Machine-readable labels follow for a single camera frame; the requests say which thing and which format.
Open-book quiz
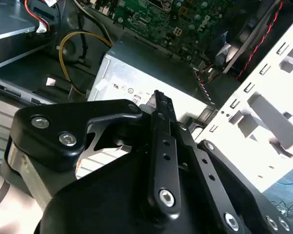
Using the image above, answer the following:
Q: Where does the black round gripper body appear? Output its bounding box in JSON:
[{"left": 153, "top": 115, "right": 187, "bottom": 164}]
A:
[{"left": 34, "top": 121, "right": 218, "bottom": 234}]

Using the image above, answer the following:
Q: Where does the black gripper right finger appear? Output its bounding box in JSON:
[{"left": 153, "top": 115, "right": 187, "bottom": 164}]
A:
[{"left": 165, "top": 95, "right": 293, "bottom": 234}]

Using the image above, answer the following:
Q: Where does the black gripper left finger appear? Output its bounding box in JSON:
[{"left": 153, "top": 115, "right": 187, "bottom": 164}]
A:
[{"left": 4, "top": 89, "right": 183, "bottom": 217}]

